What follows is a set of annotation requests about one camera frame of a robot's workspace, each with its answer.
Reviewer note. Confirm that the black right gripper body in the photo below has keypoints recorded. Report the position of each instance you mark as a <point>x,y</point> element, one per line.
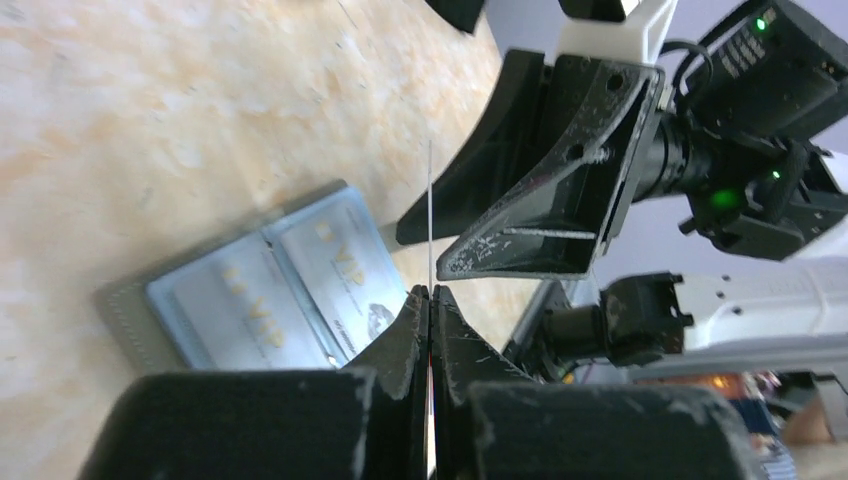
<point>679,161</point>

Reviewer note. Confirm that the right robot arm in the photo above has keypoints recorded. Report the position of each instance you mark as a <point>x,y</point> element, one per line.
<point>762,83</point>

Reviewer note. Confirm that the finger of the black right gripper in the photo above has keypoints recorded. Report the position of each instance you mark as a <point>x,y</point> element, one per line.
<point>502,149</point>
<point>596,116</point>

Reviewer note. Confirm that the silver grey card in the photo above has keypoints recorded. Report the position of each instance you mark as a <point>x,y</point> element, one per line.
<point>233,310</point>

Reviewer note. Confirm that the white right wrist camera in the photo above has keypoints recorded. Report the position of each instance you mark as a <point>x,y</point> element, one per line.
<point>626,31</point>

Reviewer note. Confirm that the black crumpled cloth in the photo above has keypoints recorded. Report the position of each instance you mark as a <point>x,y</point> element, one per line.
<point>463,15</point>

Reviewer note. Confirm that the grey card holder wallet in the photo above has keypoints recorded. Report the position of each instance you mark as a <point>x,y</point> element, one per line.
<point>126,310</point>

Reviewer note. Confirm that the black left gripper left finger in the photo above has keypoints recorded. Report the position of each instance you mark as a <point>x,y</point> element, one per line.
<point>367,420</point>

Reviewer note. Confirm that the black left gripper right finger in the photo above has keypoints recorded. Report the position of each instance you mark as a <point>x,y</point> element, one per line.
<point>493,422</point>

